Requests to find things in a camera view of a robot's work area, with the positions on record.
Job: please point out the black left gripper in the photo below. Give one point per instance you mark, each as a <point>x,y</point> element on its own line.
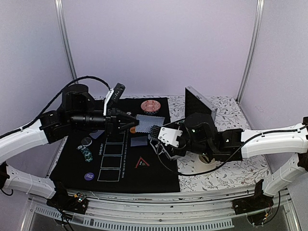
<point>113,122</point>

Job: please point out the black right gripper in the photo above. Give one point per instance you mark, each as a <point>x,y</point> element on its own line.
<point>173,151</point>

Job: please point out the blue playing card deck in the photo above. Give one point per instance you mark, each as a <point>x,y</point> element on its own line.
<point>147,122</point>

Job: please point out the dealt blue card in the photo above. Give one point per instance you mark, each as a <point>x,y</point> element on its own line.
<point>139,141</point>
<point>97,134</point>

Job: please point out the red triangular all-in marker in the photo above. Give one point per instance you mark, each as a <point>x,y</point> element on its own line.
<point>141,163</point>

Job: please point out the clear acrylic dealer button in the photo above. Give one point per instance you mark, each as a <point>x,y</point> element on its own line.
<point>87,141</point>

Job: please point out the green blue poker chip stack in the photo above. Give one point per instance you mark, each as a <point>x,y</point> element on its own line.
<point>86,153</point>

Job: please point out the purple small blind button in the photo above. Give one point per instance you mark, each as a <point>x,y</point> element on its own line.
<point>89,176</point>

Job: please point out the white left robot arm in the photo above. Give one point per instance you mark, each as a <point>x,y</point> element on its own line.
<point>79,111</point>

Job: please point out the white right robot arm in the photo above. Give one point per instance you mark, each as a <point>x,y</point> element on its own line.
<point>237,144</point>

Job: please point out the red patterned ceramic bowl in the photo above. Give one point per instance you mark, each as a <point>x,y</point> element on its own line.
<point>150,107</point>

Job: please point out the white ceramic mug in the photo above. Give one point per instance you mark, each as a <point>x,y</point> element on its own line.
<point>200,165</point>

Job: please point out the black poker table mat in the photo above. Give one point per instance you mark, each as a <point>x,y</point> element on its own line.
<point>113,166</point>

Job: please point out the floral white tablecloth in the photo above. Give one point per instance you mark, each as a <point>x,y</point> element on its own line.
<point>233,174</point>

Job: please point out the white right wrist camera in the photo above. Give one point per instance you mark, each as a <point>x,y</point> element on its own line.
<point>168,136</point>

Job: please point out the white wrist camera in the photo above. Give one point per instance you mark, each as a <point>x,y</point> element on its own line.
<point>168,136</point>
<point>112,97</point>

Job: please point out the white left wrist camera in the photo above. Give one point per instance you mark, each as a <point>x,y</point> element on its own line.
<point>112,97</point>

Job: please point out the aluminium front rail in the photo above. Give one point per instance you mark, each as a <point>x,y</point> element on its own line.
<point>184,211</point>

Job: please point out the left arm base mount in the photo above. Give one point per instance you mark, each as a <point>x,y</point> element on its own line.
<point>77,203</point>

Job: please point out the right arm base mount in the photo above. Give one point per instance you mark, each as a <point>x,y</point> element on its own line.
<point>255,202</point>

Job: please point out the left aluminium frame post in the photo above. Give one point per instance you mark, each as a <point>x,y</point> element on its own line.
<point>64,35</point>

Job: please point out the aluminium frame post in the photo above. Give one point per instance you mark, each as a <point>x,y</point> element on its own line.
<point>64,35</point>
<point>251,50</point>

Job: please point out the right aluminium frame post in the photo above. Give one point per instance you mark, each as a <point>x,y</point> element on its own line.
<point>251,50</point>

